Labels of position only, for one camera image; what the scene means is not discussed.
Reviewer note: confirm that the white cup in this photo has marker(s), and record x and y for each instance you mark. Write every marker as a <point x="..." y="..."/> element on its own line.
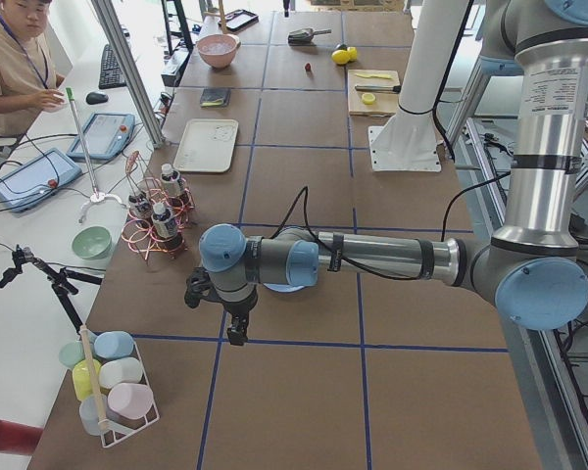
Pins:
<point x="122" y="370"/>

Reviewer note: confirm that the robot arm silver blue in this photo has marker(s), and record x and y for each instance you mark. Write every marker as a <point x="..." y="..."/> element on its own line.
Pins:
<point x="527" y="270"/>

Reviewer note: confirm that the pink cup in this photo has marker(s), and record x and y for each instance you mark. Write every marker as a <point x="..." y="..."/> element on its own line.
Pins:
<point x="131" y="400"/>

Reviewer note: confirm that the black computer mouse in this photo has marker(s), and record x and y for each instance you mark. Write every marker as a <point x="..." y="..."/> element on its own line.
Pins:
<point x="96" y="97"/>

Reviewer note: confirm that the aluminium frame post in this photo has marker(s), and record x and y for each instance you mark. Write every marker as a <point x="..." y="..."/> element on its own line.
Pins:
<point x="107" y="16"/>

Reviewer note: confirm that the metal scoop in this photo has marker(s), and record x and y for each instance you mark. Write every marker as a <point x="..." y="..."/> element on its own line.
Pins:
<point x="305" y="35"/>

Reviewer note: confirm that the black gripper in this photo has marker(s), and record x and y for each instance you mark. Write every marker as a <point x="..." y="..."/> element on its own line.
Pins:
<point x="238" y="307"/>

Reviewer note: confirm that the blue plate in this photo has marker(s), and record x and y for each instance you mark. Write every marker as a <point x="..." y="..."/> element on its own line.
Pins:
<point x="283" y="288"/>

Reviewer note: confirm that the person in beige shirt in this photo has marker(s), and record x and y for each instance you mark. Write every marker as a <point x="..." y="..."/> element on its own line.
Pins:
<point x="29" y="81"/>

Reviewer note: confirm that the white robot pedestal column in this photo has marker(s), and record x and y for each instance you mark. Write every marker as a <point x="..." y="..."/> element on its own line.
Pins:
<point x="407" y="141"/>

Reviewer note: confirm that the white wire cup rack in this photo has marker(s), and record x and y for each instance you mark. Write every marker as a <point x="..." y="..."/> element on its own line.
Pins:
<point x="96" y="417"/>

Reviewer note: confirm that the black keyboard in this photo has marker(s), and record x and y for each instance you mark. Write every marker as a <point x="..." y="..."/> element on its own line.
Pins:
<point x="111" y="75"/>

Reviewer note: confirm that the cream plastic tray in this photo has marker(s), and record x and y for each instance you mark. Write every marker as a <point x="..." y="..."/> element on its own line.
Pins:
<point x="206" y="145"/>

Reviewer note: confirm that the wooden cutting board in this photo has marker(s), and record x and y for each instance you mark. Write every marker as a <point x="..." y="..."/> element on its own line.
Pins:
<point x="385" y="104"/>

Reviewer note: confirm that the yellow cup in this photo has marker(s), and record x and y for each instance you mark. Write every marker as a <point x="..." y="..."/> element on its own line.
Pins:
<point x="81" y="381"/>

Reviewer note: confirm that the dark grey folded cloth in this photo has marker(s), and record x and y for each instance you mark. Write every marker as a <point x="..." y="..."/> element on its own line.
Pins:
<point x="215" y="97"/>

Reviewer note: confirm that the green bowl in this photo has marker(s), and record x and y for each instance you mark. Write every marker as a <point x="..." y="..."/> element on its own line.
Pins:
<point x="93" y="242"/>

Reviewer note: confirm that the yellow peel on board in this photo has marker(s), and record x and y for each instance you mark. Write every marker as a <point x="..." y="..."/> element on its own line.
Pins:
<point x="374" y="75"/>

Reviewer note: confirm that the blue cup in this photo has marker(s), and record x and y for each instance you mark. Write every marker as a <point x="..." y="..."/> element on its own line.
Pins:
<point x="114" y="345"/>

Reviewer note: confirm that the copper wire bottle basket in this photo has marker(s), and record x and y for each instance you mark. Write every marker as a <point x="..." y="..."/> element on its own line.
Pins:
<point x="139" y="235"/>

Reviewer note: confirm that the black handled knife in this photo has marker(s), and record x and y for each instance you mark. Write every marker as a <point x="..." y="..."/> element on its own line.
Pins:
<point x="394" y="89"/>

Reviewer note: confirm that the yellow lemon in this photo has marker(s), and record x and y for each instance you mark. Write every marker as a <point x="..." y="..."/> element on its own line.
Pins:
<point x="351" y="54"/>
<point x="341" y="57"/>

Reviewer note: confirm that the lemon half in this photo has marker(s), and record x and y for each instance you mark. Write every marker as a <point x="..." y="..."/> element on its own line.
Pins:
<point x="368" y="98"/>

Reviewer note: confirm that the blue teach pendant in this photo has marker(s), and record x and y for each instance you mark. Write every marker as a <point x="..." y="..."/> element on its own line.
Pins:
<point x="29" y="184"/>
<point x="106" y="134"/>

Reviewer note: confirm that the pink bowl with ice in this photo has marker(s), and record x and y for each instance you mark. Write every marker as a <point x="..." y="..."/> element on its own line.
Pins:
<point x="218" y="50"/>

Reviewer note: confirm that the white stand with rod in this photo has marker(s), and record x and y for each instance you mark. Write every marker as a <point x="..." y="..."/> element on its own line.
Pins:
<point x="97" y="197"/>

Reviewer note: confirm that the dark drink bottle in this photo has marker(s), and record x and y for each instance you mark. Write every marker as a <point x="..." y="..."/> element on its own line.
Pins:
<point x="139" y="206"/>
<point x="170" y="180"/>
<point x="164" y="222"/>

